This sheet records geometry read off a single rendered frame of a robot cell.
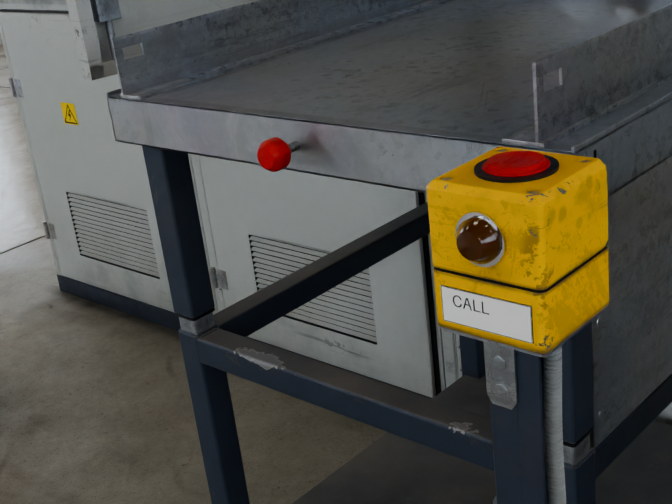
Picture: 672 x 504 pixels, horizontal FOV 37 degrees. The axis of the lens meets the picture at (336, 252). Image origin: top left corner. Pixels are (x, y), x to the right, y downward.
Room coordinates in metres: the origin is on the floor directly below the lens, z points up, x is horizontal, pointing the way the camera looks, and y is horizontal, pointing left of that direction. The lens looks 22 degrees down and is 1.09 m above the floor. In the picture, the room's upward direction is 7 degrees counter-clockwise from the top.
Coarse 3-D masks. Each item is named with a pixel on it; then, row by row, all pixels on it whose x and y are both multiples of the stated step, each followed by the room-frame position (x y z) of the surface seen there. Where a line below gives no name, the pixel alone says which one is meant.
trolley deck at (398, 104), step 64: (512, 0) 1.51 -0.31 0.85; (576, 0) 1.44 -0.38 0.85; (640, 0) 1.38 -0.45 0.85; (256, 64) 1.26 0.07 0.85; (320, 64) 1.22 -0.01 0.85; (384, 64) 1.17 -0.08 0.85; (448, 64) 1.13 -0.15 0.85; (512, 64) 1.09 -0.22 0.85; (128, 128) 1.16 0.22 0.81; (192, 128) 1.08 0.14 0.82; (256, 128) 1.01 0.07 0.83; (320, 128) 0.94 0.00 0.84; (384, 128) 0.89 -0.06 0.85; (448, 128) 0.86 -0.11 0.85; (512, 128) 0.84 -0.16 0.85; (640, 128) 0.83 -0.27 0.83
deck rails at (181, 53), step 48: (288, 0) 1.37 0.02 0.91; (336, 0) 1.43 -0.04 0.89; (384, 0) 1.51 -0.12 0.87; (432, 0) 1.58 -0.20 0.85; (144, 48) 1.19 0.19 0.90; (192, 48) 1.24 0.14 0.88; (240, 48) 1.30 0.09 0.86; (288, 48) 1.32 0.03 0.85; (576, 48) 0.82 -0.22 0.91; (624, 48) 0.88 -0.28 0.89; (144, 96) 1.14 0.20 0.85; (576, 96) 0.82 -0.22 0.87; (624, 96) 0.88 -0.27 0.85; (528, 144) 0.78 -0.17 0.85
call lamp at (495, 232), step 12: (468, 216) 0.54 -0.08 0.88; (480, 216) 0.54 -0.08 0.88; (456, 228) 0.55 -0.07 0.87; (468, 228) 0.53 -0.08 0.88; (480, 228) 0.53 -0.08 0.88; (492, 228) 0.53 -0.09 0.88; (456, 240) 0.54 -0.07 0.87; (468, 240) 0.53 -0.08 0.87; (480, 240) 0.53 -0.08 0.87; (492, 240) 0.53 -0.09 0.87; (504, 240) 0.53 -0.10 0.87; (468, 252) 0.53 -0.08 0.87; (480, 252) 0.53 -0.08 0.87; (492, 252) 0.53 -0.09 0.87; (504, 252) 0.53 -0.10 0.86; (480, 264) 0.54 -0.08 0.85; (492, 264) 0.53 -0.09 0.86
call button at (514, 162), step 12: (492, 156) 0.58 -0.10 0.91; (504, 156) 0.58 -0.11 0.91; (516, 156) 0.57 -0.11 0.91; (528, 156) 0.57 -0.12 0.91; (540, 156) 0.57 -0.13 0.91; (492, 168) 0.56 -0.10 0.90; (504, 168) 0.55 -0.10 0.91; (516, 168) 0.55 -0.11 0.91; (528, 168) 0.55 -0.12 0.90; (540, 168) 0.55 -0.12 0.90
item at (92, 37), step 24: (72, 0) 1.33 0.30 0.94; (96, 0) 1.35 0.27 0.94; (120, 0) 1.39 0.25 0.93; (144, 0) 1.41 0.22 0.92; (168, 0) 1.44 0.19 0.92; (192, 0) 1.46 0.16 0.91; (216, 0) 1.48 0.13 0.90; (240, 0) 1.50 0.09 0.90; (72, 24) 1.35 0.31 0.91; (96, 24) 1.37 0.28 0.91; (120, 24) 1.39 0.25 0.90; (144, 24) 1.41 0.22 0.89; (96, 48) 1.34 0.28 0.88; (96, 72) 1.33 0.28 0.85
